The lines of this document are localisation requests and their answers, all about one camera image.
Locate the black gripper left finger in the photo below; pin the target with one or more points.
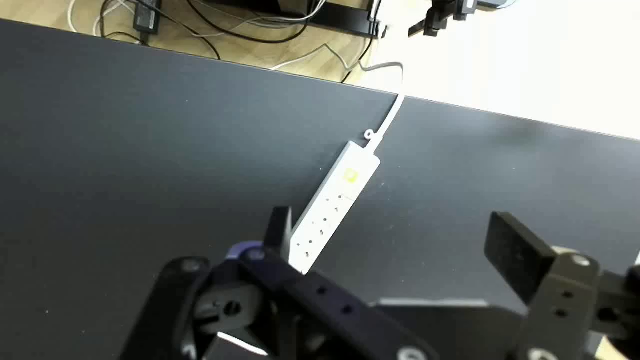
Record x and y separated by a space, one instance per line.
321 292

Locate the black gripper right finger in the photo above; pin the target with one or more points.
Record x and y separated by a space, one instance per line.
520 256

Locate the white power strip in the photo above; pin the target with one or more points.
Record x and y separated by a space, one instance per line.
333 201

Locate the black tripod head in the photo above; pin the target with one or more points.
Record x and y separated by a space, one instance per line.
440 17

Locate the black stand base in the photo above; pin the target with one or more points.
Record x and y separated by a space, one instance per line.
347 23

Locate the black power adapter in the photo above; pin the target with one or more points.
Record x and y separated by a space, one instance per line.
146 17

